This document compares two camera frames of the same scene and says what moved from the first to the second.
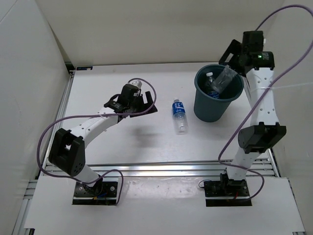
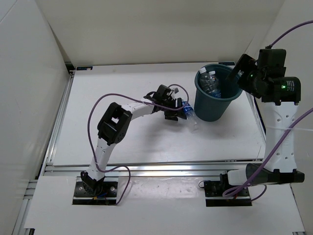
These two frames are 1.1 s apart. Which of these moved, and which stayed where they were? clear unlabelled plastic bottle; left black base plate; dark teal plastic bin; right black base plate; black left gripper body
Moved: clear unlabelled plastic bottle; black left gripper body
Stayed: dark teal plastic bin; left black base plate; right black base plate
